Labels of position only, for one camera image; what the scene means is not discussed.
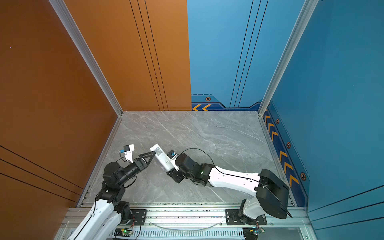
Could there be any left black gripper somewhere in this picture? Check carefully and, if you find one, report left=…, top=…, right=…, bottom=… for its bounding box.
left=117, top=152, right=155, bottom=189

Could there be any white remote control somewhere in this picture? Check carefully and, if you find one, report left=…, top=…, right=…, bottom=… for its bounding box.
left=150, top=144, right=174, bottom=172

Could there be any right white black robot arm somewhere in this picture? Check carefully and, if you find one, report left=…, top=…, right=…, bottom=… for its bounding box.
left=166, top=151, right=292, bottom=226

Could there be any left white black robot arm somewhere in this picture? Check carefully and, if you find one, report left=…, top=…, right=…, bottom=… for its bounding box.
left=68, top=151, right=156, bottom=240

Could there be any left circuit board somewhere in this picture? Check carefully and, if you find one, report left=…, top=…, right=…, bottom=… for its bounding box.
left=113, top=228, right=134, bottom=238

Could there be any circuit board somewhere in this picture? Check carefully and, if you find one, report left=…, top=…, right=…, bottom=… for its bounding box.
left=243, top=228, right=265, bottom=240
left=113, top=228, right=134, bottom=238

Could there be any right circuit board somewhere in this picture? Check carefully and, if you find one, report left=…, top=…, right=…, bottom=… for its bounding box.
left=243, top=228, right=265, bottom=240

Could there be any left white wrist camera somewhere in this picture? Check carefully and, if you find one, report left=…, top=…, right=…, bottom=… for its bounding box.
left=119, top=144, right=135, bottom=163

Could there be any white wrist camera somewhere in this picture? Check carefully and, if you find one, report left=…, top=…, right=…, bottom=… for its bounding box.
left=119, top=144, right=135, bottom=163
left=167, top=150, right=179, bottom=165

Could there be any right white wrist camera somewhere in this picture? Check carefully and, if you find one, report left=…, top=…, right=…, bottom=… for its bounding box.
left=167, top=150, right=179, bottom=165

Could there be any aluminium front rail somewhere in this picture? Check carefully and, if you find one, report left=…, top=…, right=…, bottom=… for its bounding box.
left=56, top=204, right=316, bottom=240

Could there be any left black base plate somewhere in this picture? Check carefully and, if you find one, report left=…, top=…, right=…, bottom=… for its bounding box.
left=120, top=209, right=147, bottom=227

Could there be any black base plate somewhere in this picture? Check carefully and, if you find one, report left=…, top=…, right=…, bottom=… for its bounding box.
left=225, top=209, right=268, bottom=226
left=120, top=209, right=147, bottom=227

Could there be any thin grey cable loop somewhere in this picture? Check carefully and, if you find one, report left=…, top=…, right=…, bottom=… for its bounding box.
left=148, top=221, right=223, bottom=232

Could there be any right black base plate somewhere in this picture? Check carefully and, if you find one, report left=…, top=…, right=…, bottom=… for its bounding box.
left=225, top=209, right=268, bottom=226

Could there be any left aluminium corner post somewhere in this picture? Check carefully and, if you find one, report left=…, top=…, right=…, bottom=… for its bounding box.
left=49, top=0, right=123, bottom=117

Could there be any aluminium corner post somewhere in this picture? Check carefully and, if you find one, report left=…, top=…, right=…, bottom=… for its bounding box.
left=49, top=0, right=123, bottom=117
left=258, top=0, right=319, bottom=117

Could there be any right aluminium corner post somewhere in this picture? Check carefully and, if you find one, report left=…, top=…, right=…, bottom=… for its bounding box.
left=258, top=0, right=319, bottom=117

